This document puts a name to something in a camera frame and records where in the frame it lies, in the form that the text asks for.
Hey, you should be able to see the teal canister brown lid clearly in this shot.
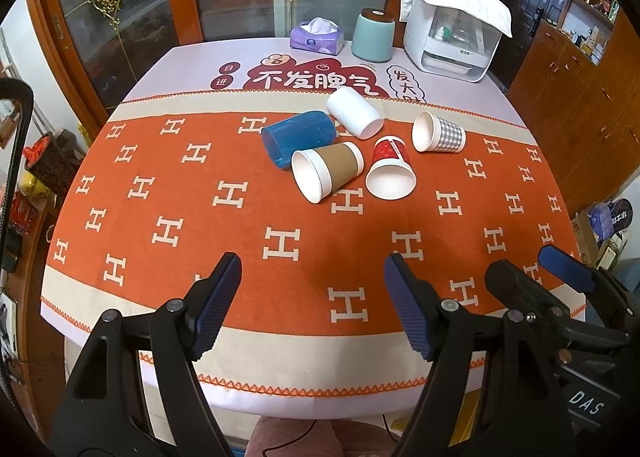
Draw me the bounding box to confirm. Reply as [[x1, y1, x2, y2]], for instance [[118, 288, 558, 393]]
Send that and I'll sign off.
[[352, 8, 395, 63]]

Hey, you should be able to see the grey checkered paper cup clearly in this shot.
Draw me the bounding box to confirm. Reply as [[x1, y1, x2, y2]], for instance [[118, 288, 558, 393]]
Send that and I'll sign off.
[[411, 112, 466, 154]]

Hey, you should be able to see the pink chair cushion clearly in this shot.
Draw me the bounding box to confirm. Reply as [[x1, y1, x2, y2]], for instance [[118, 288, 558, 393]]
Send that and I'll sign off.
[[245, 417, 397, 456]]

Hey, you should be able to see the white plastic cup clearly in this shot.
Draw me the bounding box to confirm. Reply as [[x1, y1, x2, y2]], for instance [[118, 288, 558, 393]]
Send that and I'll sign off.
[[326, 87, 384, 140]]

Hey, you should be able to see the black cable at left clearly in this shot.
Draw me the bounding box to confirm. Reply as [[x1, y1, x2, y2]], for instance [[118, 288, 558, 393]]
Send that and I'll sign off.
[[0, 77, 36, 418]]

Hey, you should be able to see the purple tissue pack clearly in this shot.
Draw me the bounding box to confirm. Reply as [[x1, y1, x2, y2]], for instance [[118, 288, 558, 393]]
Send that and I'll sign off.
[[290, 17, 345, 55]]

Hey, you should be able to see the red paper cup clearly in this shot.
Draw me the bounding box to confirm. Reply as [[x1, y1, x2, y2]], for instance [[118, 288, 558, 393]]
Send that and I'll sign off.
[[366, 136, 416, 200]]

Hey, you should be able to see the white countertop appliance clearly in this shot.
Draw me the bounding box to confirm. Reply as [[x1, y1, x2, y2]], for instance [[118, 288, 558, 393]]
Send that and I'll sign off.
[[404, 0, 502, 82]]

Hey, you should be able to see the brown sleeve paper cup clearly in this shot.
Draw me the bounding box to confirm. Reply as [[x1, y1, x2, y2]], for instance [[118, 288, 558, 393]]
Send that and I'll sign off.
[[291, 142, 364, 204]]

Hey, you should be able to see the orange H-pattern tablecloth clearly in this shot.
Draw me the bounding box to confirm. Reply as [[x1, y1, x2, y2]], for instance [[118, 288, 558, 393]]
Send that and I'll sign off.
[[40, 39, 586, 417]]

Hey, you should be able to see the blue translucent plastic cup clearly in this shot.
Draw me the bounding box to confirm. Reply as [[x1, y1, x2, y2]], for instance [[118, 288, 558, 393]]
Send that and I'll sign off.
[[260, 110, 337, 169]]

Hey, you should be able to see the brown wooden sideboard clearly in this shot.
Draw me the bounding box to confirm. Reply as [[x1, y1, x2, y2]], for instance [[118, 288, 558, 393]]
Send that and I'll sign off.
[[508, 11, 639, 214]]

